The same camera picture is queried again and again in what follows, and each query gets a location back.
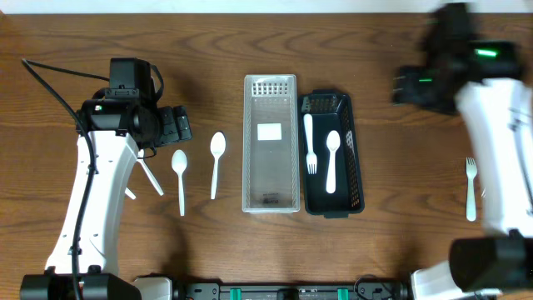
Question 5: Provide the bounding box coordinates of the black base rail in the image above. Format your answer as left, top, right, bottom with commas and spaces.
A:
180, 278, 412, 300

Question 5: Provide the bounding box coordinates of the clear plastic basket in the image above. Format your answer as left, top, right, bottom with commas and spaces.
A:
242, 74, 300, 214

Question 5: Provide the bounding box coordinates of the left black cable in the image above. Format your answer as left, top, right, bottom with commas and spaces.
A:
20, 57, 111, 300

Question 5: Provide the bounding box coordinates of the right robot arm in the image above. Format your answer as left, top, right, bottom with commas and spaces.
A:
392, 2, 532, 299

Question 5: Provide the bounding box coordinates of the black plastic basket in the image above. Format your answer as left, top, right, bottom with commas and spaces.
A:
297, 89, 365, 218

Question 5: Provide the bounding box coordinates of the white plastic spoon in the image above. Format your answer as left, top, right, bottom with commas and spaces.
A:
137, 149, 164, 196
125, 187, 136, 200
326, 130, 341, 194
172, 150, 187, 217
210, 132, 227, 200

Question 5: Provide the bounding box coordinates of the white plastic fork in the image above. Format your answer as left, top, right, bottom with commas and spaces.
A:
303, 113, 317, 175
466, 157, 478, 222

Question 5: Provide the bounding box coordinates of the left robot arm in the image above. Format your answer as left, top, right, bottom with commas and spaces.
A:
19, 57, 192, 299

